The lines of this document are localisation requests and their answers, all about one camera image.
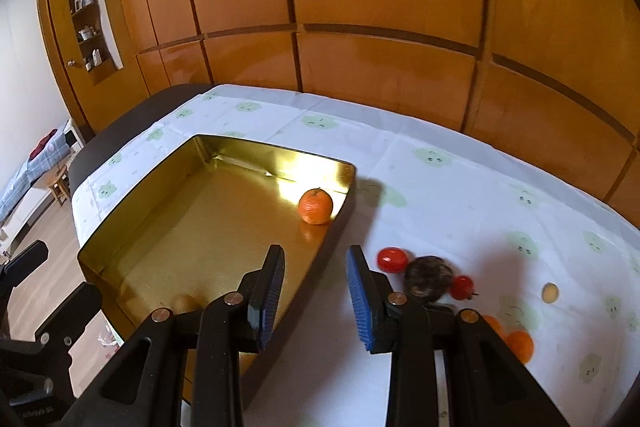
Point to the small white bottle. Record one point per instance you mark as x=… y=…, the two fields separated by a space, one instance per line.
x=95 y=57

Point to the beige longan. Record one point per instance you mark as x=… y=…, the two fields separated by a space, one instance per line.
x=550 y=292

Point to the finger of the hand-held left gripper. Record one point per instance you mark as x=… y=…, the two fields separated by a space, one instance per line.
x=25 y=264
x=70 y=322

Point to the oval red tomato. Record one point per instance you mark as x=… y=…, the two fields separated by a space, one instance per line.
x=391 y=259

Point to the small mandarin orange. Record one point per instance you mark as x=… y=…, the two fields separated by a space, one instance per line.
x=492 y=326

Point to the wooden stool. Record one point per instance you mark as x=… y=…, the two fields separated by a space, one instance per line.
x=60 y=187

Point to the mandarin orange with leaf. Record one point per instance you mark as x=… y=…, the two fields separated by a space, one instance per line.
x=521 y=346

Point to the white green-print tablecloth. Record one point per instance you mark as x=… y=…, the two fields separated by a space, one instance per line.
x=450 y=187

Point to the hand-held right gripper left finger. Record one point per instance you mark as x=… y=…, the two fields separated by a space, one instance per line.
x=265 y=307

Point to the bed with plaid bedding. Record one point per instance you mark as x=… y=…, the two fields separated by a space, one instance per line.
x=35 y=167

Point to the small picture frame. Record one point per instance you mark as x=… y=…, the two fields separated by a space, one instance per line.
x=81 y=1

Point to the niche shelf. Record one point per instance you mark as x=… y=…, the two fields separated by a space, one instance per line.
x=95 y=32

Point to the wooden door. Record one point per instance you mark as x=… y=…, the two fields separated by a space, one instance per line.
x=55 y=37

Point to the dark padded table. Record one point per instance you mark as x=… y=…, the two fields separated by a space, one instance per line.
x=125 y=117

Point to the gold metal tin tray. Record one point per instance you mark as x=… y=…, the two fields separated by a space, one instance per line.
x=200 y=217

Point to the white side stand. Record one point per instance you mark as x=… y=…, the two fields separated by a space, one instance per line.
x=74 y=137

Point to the dark chocolate donut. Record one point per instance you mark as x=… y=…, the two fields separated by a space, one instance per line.
x=425 y=279

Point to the red tomato with stem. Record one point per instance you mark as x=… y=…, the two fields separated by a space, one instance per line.
x=462 y=287

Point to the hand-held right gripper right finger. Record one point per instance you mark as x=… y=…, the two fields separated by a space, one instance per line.
x=361 y=307

